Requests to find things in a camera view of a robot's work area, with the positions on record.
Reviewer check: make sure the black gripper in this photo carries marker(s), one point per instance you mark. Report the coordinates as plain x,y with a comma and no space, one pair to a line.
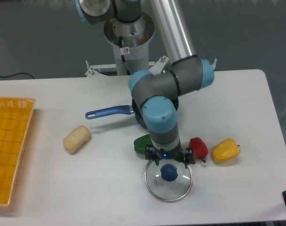
187,156

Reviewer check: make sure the glass lid blue knob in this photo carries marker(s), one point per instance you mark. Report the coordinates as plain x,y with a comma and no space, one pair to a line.
169,181

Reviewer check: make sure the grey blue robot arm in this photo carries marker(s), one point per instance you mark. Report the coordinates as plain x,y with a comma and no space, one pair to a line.
154,96

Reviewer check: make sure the red bell pepper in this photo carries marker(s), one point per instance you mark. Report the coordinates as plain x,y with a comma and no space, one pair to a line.
200,150

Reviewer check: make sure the green bell pepper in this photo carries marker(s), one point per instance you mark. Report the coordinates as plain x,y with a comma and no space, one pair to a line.
141,143

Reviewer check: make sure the yellow bell pepper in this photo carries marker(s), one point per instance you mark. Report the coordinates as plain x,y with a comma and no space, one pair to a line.
225,150

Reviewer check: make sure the beige bread loaf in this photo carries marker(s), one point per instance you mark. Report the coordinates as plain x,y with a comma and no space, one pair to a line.
76,139

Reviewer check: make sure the yellow woven basket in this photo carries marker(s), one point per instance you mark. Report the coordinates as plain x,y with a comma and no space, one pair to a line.
15,118

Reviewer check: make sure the blue saucepan with handle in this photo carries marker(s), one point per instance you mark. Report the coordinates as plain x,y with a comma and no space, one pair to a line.
158,113

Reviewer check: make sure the white table frame bracket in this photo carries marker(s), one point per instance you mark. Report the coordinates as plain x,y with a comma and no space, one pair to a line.
162,65

